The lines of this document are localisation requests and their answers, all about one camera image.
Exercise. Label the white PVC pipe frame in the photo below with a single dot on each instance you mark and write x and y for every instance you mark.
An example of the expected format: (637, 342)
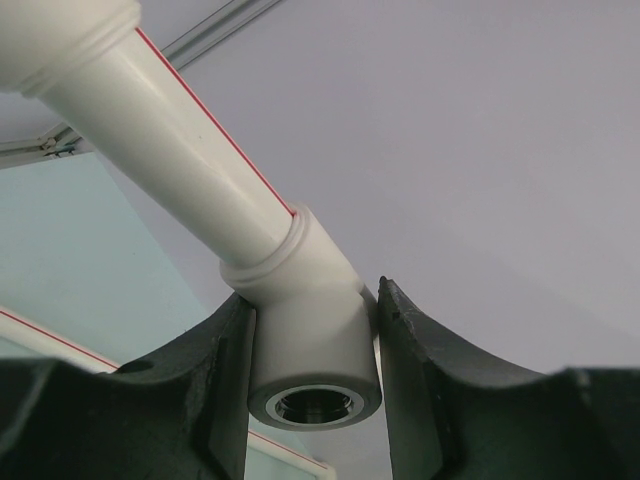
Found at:
(312, 362)

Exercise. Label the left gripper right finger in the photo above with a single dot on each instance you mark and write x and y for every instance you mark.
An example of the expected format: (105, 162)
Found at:
(456, 411)

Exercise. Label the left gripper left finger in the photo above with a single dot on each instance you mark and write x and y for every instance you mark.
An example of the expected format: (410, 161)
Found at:
(179, 412)

